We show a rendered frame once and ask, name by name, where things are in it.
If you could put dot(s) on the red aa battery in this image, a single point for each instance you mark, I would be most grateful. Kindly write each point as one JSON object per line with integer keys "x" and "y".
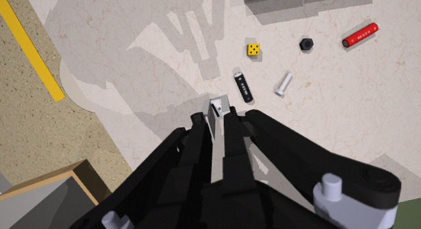
{"x": 361, "y": 34}

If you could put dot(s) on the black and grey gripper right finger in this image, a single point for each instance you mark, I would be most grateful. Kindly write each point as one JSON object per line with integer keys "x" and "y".
{"x": 348, "y": 193}

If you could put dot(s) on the black aa battery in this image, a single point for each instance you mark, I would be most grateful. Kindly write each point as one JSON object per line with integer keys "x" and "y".
{"x": 243, "y": 87}

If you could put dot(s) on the black hex nut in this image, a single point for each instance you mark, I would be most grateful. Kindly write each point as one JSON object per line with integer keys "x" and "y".
{"x": 306, "y": 44}

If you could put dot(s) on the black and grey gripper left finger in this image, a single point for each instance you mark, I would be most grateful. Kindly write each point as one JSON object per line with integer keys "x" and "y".
{"x": 159, "y": 184}

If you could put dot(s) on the yellow die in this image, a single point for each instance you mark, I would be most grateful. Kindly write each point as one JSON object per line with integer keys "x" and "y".
{"x": 253, "y": 49}

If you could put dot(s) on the grey metal bolt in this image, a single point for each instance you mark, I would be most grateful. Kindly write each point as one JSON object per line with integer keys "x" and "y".
{"x": 284, "y": 84}

